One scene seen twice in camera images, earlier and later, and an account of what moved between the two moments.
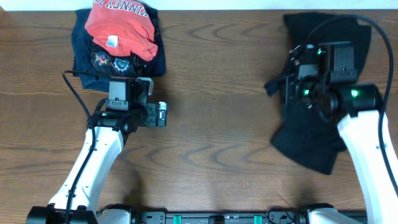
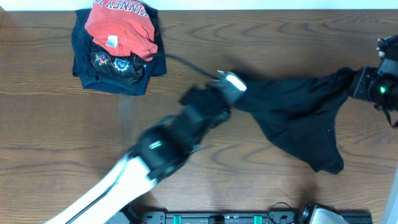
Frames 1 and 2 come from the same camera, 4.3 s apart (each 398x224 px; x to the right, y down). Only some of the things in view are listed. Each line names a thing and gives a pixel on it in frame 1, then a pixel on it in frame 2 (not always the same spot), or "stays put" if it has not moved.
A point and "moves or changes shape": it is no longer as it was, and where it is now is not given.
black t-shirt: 310,135 moves or changes shape
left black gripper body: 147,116 to 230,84
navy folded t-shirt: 82,42 stays put
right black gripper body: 306,91 to 368,85
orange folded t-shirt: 122,27 stays put
